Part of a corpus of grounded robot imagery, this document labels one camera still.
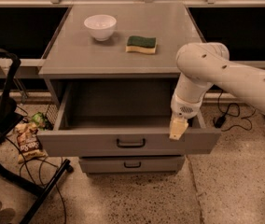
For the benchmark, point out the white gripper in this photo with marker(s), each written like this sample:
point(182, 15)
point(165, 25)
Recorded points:
point(183, 108)

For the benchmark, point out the grey top drawer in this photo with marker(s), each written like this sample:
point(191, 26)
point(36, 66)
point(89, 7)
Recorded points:
point(122, 117)

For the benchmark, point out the grey drawer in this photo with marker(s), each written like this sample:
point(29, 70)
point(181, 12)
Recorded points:
point(122, 117)
point(130, 164)

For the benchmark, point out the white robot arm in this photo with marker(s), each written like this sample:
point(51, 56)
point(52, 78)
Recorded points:
point(203, 65)

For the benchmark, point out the grey bottom drawer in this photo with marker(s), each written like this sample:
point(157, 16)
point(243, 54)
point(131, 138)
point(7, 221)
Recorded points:
point(130, 164)

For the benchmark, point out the grey drawer cabinet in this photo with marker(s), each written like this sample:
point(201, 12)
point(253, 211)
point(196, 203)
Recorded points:
point(76, 55)

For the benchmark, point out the green yellow sponge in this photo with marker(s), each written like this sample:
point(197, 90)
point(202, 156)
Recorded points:
point(146, 45)

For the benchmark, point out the white bowl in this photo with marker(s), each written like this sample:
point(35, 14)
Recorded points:
point(101, 26)

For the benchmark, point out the green chip bag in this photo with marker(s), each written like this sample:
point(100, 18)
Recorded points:
point(41, 121)

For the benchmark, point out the brown chip bag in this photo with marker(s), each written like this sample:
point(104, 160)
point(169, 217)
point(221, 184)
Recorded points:
point(28, 143)

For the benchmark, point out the wire mesh basket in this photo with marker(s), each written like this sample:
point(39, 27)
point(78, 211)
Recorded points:
point(51, 115)

